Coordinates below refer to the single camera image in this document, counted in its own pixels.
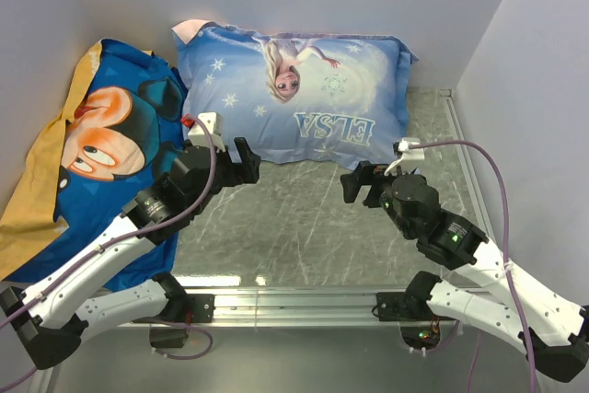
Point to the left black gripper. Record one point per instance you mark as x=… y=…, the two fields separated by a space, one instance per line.
x=246 y=171

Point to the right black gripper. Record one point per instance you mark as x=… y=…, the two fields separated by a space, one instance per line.
x=364 y=173

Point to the Mickey blue yellow pillowcase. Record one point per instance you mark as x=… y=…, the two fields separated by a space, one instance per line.
x=119 y=129

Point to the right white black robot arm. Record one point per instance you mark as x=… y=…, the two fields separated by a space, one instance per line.
x=522 y=311

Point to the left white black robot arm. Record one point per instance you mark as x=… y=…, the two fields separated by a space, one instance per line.
x=54 y=316

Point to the Elsa light blue pillow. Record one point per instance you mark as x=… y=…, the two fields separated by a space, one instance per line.
x=298 y=96

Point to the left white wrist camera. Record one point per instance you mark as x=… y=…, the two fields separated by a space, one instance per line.
x=205 y=130

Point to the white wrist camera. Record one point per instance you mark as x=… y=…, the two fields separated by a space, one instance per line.
x=205 y=130
x=409 y=157

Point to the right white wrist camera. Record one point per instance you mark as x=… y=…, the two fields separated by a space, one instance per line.
x=409 y=157

